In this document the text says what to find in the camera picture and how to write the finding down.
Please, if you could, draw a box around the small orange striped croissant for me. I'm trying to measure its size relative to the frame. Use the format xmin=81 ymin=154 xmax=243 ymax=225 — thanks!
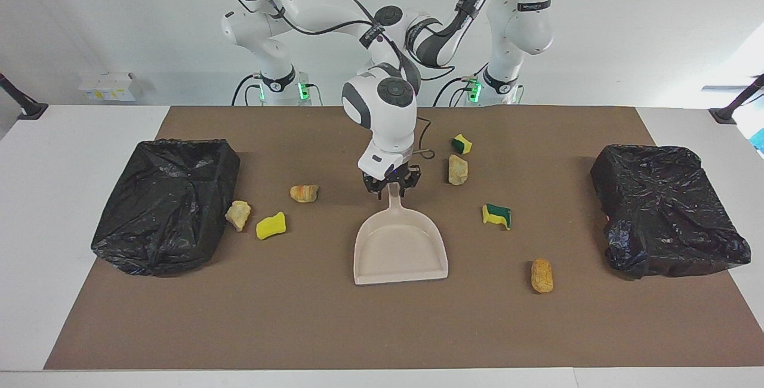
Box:
xmin=289 ymin=184 xmax=319 ymax=204

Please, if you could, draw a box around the pale flaky pastry piece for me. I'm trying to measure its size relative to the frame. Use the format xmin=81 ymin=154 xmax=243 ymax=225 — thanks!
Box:
xmin=225 ymin=200 xmax=252 ymax=233

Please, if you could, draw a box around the pale orange-striped bread chunk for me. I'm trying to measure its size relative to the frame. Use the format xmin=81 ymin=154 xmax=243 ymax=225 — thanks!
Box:
xmin=448 ymin=154 xmax=469 ymax=186

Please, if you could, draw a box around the white wall outlet box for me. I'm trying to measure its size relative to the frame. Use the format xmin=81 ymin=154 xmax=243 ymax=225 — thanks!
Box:
xmin=78 ymin=72 xmax=138 ymax=102

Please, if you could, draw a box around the black right base cable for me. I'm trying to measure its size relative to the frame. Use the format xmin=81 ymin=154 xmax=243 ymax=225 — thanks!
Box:
xmin=232 ymin=73 xmax=264 ymax=107

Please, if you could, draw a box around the brown oval bread roll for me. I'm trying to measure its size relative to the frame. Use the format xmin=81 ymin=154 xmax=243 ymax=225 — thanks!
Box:
xmin=531 ymin=258 xmax=554 ymax=294

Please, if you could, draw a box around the black left base cable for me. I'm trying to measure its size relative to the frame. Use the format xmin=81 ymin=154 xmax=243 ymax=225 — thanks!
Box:
xmin=433 ymin=63 xmax=491 ymax=107

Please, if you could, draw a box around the plain yellow sponge piece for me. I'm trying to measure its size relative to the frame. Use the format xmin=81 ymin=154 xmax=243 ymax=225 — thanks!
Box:
xmin=255 ymin=212 xmax=287 ymax=241

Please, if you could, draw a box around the beige plastic dustpan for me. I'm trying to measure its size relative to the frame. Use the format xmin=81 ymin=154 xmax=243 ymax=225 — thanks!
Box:
xmin=353 ymin=182 xmax=449 ymax=286

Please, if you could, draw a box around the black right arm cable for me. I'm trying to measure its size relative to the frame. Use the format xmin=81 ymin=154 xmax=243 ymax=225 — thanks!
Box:
xmin=232 ymin=0 xmax=436 ymax=162

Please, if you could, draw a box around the brown table mat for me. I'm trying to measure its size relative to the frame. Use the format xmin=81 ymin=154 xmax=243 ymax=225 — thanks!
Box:
xmin=44 ymin=106 xmax=764 ymax=371

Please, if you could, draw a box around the large green yellow sponge piece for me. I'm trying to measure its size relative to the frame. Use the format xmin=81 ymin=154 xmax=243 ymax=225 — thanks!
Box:
xmin=482 ymin=203 xmax=512 ymax=231

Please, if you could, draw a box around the black base cable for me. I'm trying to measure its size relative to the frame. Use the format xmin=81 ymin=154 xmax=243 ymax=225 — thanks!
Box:
xmin=232 ymin=73 xmax=264 ymax=107
xmin=433 ymin=63 xmax=491 ymax=107

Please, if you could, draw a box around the black bag lined bin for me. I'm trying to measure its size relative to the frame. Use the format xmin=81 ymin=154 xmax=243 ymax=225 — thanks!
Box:
xmin=590 ymin=144 xmax=752 ymax=281
xmin=91 ymin=138 xmax=241 ymax=277

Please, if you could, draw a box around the black stand leg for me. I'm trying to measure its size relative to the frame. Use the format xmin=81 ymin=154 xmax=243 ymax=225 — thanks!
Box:
xmin=0 ymin=72 xmax=49 ymax=121
xmin=708 ymin=73 xmax=764 ymax=125

